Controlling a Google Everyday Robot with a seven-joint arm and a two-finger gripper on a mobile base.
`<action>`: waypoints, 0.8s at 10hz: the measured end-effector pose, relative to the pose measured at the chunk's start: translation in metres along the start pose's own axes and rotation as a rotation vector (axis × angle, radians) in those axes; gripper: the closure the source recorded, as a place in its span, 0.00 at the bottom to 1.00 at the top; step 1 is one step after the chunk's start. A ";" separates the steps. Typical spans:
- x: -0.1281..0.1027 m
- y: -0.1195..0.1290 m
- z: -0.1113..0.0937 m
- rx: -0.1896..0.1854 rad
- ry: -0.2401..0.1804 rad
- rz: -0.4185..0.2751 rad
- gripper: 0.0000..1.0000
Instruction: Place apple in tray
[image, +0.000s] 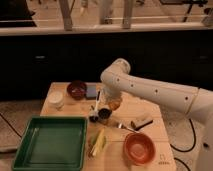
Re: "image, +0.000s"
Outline dark blue sponge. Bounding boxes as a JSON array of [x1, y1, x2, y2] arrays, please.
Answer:
[[86, 84, 97, 99]]

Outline black cable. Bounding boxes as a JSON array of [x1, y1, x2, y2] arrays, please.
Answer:
[[170, 118, 197, 171]]

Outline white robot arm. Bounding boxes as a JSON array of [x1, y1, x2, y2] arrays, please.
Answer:
[[100, 58, 213, 171]]

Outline dark cup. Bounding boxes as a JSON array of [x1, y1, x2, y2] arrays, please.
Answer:
[[98, 108, 112, 119]]

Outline yellow-red apple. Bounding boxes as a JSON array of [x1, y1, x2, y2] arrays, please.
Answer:
[[108, 100, 121, 111]]

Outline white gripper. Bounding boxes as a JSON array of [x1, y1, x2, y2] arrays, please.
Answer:
[[101, 86, 122, 105]]

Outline white cup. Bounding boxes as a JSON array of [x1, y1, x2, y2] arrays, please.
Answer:
[[47, 91, 64, 109]]

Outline dark red bowl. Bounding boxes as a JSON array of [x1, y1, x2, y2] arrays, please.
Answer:
[[67, 80, 87, 100]]

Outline green plastic tray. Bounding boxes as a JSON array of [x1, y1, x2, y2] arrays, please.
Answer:
[[12, 116, 87, 171]]

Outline orange bowl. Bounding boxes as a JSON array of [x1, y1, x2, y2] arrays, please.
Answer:
[[123, 133, 156, 166]]

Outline white handled brush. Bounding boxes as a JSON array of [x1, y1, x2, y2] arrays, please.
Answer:
[[89, 93, 100, 122]]

